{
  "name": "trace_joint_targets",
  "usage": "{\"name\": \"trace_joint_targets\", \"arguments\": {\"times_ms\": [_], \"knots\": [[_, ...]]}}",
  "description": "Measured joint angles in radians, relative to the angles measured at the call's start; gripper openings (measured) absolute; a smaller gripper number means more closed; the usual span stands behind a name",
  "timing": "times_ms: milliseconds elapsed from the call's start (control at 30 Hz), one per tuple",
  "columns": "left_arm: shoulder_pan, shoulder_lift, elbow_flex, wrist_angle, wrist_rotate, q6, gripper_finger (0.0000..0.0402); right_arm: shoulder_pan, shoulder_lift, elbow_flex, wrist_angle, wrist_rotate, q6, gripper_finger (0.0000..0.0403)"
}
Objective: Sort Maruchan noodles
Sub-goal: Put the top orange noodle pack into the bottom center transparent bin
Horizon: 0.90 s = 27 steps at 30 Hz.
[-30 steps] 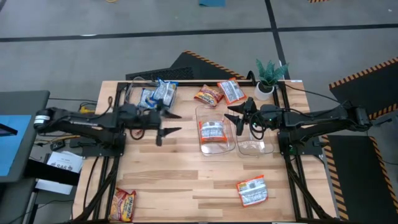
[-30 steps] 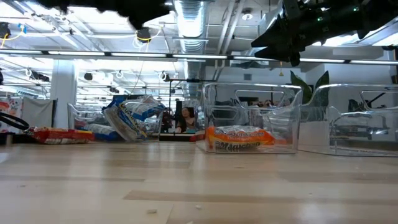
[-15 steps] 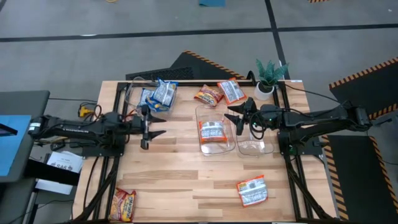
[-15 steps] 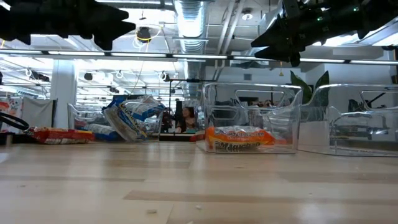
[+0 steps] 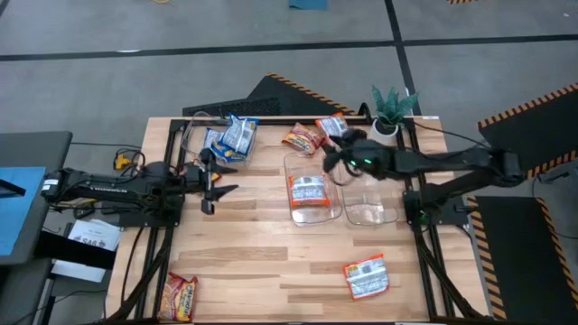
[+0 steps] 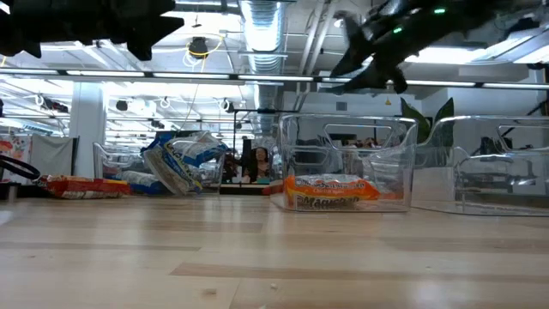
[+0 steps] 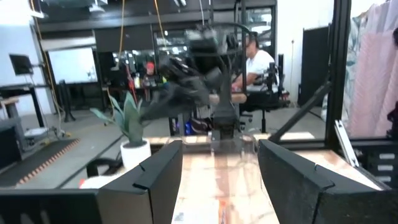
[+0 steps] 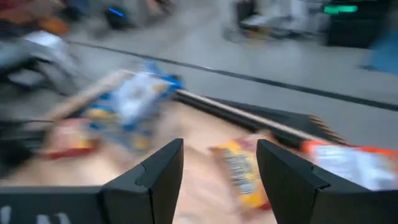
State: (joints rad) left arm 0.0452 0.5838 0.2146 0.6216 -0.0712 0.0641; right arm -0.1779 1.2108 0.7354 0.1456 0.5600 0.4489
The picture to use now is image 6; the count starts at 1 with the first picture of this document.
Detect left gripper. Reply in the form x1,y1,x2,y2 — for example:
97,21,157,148
0,0,185,61

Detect black table edge rail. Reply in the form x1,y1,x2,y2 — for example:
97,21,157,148
16,183,280,199

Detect black ceiling device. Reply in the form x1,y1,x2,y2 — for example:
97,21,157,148
187,36,210,60

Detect colourful poster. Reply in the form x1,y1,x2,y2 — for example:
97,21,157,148
0,135,33,181

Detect person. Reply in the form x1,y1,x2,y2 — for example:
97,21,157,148
244,146,272,185

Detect ceiling light fixture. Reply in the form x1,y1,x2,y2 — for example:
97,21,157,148
405,42,549,66

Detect overhead light bar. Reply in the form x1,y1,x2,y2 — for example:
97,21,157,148
0,67,549,91

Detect silver ventilation duct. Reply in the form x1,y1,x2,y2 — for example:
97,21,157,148
238,0,287,142

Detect green plant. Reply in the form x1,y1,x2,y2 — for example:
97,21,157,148
401,96,455,167

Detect orange Maruchan noodle pack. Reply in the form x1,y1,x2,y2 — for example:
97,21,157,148
282,173,382,212

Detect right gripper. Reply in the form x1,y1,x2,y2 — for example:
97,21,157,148
329,8,434,94

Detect black cable loop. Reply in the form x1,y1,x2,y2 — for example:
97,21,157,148
0,153,42,181

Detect white partition board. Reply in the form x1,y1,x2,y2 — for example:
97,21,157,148
29,134,80,178

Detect white column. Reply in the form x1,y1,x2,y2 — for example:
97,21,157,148
69,81,109,179

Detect clear plastic bin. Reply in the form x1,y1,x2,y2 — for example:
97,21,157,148
91,140,226,195
277,113,419,214
411,114,549,217

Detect black pipe stand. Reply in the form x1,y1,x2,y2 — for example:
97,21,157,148
232,107,300,152

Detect blue Maruchan noodle pack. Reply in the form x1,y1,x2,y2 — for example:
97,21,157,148
142,143,203,196
145,130,230,175
112,170,169,196

